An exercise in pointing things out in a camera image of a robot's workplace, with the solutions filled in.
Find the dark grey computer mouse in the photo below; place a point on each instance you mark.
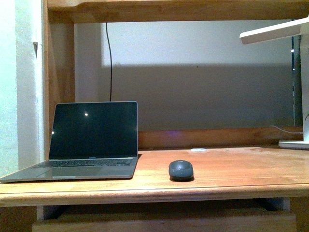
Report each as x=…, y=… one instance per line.
x=181, y=171

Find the grey laptop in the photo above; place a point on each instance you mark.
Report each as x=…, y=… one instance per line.
x=94, y=140

